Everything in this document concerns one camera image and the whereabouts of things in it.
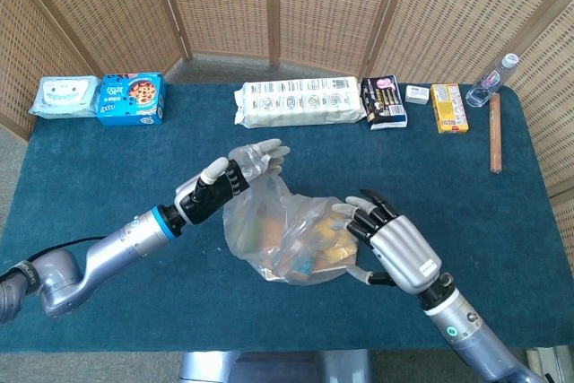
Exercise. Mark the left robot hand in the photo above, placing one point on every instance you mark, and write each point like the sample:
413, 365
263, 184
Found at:
211, 194

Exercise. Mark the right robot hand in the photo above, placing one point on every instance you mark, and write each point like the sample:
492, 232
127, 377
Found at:
403, 248

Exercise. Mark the clear plastic shopping bag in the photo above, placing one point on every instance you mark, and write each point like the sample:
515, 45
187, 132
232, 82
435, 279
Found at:
287, 217

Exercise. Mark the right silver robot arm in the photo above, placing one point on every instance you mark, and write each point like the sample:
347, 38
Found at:
466, 333

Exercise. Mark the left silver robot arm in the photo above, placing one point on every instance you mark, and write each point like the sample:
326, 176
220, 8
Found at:
112, 248

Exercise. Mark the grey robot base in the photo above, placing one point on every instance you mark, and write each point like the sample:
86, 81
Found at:
269, 369

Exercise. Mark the green snack packet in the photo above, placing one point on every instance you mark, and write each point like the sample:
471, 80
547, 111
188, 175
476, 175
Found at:
246, 232

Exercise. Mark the yellow sponge block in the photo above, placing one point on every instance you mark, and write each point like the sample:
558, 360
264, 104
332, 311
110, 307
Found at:
334, 253

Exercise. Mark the brown bread packet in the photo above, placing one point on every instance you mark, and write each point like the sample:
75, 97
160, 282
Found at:
273, 235

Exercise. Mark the blue felt table cover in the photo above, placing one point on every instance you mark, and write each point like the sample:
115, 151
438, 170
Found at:
134, 154

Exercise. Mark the blue cookie box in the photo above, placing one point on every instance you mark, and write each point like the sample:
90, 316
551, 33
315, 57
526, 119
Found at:
130, 100

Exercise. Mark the white tissue multipack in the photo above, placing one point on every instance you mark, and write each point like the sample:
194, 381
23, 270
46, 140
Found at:
300, 105

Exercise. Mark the yellow cardboard box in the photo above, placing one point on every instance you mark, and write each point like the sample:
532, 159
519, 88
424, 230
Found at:
448, 109

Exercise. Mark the brown wooden stick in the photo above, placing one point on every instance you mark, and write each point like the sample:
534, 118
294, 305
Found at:
495, 132

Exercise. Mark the small white box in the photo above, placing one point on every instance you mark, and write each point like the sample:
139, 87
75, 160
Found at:
417, 94

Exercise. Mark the pale blue wet wipes pack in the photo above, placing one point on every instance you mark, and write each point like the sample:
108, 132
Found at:
63, 96

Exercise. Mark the clear plastic water bottle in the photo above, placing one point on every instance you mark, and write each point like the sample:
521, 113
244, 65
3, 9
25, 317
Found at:
486, 84

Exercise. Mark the rattan folding screen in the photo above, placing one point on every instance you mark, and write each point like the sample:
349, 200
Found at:
336, 6

